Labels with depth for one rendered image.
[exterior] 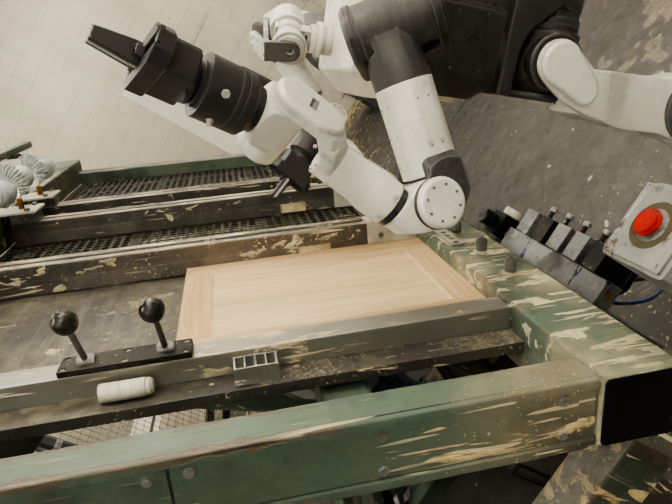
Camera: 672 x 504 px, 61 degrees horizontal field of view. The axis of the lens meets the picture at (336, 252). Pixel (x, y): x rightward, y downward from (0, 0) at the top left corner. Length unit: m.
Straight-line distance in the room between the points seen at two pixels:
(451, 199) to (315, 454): 0.40
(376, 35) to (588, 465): 0.70
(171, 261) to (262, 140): 0.63
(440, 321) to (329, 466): 0.34
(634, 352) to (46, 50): 6.39
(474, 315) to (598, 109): 0.51
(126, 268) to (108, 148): 5.44
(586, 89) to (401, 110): 0.47
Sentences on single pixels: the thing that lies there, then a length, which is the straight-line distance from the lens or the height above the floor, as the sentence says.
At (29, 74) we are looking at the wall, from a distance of 6.88.
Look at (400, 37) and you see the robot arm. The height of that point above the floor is 1.30.
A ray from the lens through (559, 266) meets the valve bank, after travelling 1.25.
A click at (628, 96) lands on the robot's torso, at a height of 0.77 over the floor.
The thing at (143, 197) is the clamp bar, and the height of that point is 1.51.
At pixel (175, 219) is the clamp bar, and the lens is 1.81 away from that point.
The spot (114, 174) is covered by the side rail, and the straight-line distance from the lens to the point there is 2.78.
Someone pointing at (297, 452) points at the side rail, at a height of 1.22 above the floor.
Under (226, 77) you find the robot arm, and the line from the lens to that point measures 0.77.
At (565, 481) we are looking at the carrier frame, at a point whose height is 0.79.
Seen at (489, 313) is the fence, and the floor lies 0.93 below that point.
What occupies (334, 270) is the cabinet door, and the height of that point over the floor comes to 1.08.
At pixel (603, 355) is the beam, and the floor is 0.88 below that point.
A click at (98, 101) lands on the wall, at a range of 6.73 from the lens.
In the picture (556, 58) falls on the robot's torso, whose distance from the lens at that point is 1.20.
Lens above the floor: 1.50
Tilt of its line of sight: 18 degrees down
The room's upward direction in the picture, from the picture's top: 63 degrees counter-clockwise
